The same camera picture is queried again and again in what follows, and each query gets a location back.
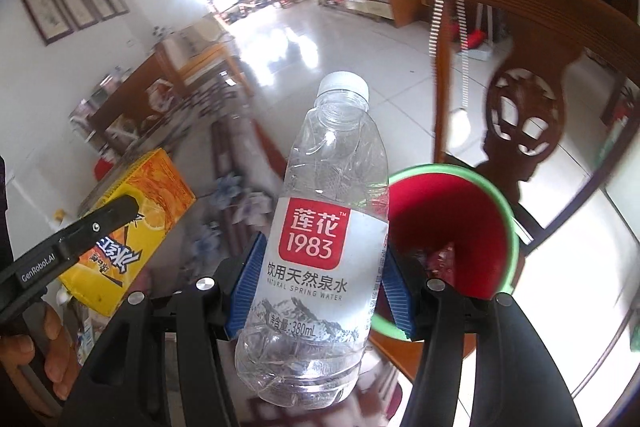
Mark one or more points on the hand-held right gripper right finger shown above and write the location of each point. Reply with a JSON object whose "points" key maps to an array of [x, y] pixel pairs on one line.
{"points": [[397, 292]]}

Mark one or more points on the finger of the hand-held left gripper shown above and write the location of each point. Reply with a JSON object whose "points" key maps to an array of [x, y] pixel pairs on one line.
{"points": [[75, 237]]}

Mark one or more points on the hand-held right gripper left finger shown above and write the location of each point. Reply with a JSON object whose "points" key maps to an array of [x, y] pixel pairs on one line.
{"points": [[247, 277]]}

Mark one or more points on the clear plastic water bottle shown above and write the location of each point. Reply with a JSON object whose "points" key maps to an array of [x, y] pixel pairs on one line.
{"points": [[310, 287]]}

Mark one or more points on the yellow drink carton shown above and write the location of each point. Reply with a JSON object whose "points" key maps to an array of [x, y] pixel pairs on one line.
{"points": [[150, 192]]}

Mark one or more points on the red bin with green rim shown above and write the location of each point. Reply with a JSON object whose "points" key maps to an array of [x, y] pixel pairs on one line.
{"points": [[450, 217]]}

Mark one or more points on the person's left hand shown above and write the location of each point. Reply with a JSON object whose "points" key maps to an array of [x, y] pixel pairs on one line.
{"points": [[55, 357]]}

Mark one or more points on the red container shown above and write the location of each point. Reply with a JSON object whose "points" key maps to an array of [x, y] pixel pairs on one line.
{"points": [[102, 168]]}

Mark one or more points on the wooden sideboard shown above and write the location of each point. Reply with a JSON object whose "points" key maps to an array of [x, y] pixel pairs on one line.
{"points": [[150, 82]]}

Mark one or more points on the red dustpan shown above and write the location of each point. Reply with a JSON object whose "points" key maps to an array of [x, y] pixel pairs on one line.
{"points": [[472, 41]]}

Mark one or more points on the white ribbed strip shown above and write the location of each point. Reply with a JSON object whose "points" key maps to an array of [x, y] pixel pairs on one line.
{"points": [[440, 2]]}

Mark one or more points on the carved wooden chair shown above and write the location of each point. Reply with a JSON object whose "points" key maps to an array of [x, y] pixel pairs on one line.
{"points": [[525, 7]]}

